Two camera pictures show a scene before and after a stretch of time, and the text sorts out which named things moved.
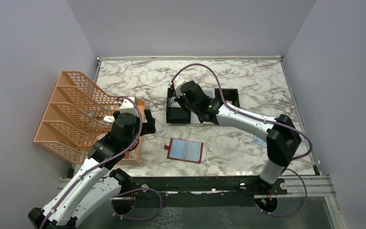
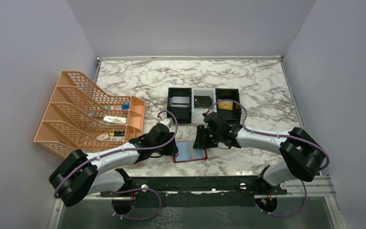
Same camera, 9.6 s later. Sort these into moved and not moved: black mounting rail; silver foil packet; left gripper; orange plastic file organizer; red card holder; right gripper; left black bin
Moved: left gripper; red card holder; right gripper
Not moved: left black bin; orange plastic file organizer; silver foil packet; black mounting rail
